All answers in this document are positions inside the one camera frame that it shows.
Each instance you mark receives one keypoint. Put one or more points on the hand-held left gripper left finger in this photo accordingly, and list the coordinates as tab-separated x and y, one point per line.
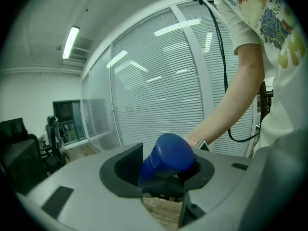
96	208

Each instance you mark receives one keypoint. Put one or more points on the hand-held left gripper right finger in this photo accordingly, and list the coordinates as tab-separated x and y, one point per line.
216	189

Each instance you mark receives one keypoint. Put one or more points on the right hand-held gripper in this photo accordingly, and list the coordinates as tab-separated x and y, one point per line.
202	144

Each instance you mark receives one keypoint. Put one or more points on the person's right forearm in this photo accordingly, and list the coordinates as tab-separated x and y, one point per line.
238	105

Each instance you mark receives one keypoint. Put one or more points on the black office chair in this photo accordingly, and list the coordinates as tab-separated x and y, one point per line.
21	162

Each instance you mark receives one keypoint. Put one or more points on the dark framed glass door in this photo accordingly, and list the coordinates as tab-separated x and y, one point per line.
67	119

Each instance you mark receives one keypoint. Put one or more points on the white venetian blinds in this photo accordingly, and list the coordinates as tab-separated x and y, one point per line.
213	68
154	93

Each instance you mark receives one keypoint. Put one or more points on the white printed t-shirt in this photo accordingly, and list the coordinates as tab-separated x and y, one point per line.
284	93

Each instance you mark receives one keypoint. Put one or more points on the ceiling air vent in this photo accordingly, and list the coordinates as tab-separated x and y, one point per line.
81	49

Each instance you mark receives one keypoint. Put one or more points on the grey ceiling fixture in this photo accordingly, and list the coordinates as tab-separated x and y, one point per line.
59	47

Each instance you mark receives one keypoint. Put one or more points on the long ceiling light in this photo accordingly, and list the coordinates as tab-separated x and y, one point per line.
71	42

